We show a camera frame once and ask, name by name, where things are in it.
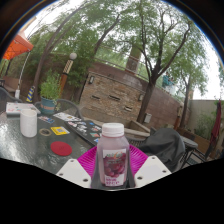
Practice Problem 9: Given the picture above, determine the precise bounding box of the flat round red coaster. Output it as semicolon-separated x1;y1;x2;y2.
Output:
50;140;73;157

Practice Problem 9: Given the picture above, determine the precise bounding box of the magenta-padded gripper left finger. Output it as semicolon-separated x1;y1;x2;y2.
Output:
55;145;101;188

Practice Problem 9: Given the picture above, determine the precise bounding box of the white ceramic cup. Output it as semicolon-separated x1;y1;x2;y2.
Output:
19;108;38;138

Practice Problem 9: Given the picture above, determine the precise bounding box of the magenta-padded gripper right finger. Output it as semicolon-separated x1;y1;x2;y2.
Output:
128;144;173;188

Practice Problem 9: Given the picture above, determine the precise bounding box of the purple juice bottle white cap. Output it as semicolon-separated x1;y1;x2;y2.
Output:
96;122;131;189

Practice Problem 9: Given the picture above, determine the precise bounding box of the white printed paper sheet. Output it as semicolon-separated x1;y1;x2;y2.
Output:
53;112;83;123

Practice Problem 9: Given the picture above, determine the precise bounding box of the grey electrical wall box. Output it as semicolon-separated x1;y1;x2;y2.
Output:
143;113;153;124

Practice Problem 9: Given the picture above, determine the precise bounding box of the blue yellow striped bollard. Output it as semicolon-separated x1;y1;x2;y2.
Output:
25;85;36;104

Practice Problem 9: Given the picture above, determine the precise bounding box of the round patio table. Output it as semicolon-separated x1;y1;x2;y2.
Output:
181;134;199;151

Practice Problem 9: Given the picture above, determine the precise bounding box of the orange canopy tent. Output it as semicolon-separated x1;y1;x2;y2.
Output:
2;31;34;61

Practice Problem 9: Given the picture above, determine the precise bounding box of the yellow square card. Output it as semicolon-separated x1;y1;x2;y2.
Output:
50;125;71;136

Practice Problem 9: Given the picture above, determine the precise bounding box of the black backpack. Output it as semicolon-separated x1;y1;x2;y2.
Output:
138;127;186;173

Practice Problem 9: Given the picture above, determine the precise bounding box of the potted green plant blue pot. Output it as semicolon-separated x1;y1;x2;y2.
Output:
39;69;63;116

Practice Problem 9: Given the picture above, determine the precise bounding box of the closed red patio umbrella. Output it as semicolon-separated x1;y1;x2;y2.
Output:
209;101;223;158

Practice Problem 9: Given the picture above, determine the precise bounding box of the person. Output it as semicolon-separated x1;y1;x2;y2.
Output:
162;74;176;95

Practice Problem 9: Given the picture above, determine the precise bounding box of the globe lamp post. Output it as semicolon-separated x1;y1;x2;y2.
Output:
59;52;78;94

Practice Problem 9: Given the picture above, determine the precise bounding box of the small dark printed card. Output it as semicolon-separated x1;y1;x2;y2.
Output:
37;115;55;125

